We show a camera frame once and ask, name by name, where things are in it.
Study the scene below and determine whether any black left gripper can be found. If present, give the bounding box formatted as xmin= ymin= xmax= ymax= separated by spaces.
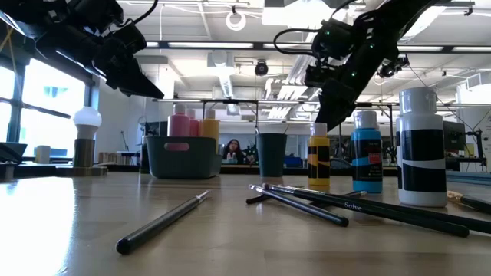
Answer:
xmin=81 ymin=34 xmax=165 ymax=100

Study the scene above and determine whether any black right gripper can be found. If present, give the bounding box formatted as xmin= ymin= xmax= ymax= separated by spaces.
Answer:
xmin=304 ymin=56 xmax=362 ymax=133

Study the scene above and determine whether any large pink labelled paint bottle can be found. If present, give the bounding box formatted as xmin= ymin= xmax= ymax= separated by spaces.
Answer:
xmin=186 ymin=108 xmax=203 ymax=138

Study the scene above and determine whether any large yellow paint bottle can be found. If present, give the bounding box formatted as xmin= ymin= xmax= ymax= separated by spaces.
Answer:
xmin=200 ymin=109 xmax=220 ymax=140

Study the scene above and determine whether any small yellow paint bottle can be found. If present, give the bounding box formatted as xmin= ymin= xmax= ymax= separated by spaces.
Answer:
xmin=308 ymin=122 xmax=331 ymax=188

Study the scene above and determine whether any small blue paint bottle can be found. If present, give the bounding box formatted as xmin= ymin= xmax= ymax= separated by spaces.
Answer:
xmin=351 ymin=110 xmax=384 ymax=194

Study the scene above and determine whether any small white black-label paint bottle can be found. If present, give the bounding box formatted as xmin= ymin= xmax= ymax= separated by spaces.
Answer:
xmin=395 ymin=86 xmax=448 ymax=209

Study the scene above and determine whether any black monitor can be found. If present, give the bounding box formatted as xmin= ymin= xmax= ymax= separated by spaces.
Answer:
xmin=144 ymin=120 xmax=170 ymax=137
xmin=443 ymin=120 xmax=467 ymax=153

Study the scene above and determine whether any wooden slat box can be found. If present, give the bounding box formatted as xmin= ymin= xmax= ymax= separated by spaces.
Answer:
xmin=97 ymin=151 xmax=128 ymax=165

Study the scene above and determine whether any teal ribbed cup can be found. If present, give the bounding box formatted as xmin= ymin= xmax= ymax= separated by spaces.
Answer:
xmin=255 ymin=133 xmax=288 ymax=178

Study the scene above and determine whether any white bulb table lamp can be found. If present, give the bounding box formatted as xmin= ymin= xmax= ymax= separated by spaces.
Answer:
xmin=55 ymin=106 xmax=109 ymax=177

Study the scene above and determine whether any person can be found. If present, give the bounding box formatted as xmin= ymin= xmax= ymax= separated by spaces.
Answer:
xmin=222 ymin=138 xmax=246 ymax=165

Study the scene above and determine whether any white container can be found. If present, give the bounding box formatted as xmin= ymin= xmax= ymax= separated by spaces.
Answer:
xmin=35 ymin=144 xmax=51 ymax=165

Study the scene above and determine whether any black paintbrush Solve print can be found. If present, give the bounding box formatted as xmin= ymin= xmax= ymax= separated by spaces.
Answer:
xmin=262 ymin=182 xmax=470 ymax=238

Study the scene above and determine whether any thin orange-tip black paintbrush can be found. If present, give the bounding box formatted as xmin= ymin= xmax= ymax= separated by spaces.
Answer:
xmin=245 ymin=194 xmax=272 ymax=205

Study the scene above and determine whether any orange-bristle black paintbrush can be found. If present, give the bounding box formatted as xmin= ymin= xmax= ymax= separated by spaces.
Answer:
xmin=447 ymin=190 xmax=491 ymax=215

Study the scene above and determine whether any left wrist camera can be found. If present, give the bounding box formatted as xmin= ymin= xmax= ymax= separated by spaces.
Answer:
xmin=110 ymin=21 xmax=148 ymax=55

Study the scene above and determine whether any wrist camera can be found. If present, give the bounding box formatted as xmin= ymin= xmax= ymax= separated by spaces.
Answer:
xmin=311 ymin=18 xmax=356 ymax=58
xmin=110 ymin=21 xmax=148 ymax=55

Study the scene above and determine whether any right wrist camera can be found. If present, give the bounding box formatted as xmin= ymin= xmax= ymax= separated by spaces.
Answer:
xmin=311 ymin=18 xmax=356 ymax=58

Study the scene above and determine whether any black background rig frame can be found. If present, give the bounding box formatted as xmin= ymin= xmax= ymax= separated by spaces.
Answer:
xmin=200 ymin=98 xmax=395 ymax=136

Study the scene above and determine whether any black overhead frame bar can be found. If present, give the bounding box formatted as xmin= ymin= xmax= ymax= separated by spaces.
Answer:
xmin=145 ymin=40 xmax=491 ymax=54

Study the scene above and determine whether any black aluminium table frame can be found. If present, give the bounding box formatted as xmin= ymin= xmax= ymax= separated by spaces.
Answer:
xmin=0 ymin=163 xmax=400 ymax=178

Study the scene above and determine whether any white ring light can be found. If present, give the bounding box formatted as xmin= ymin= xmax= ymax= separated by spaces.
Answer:
xmin=225 ymin=9 xmax=248 ymax=32

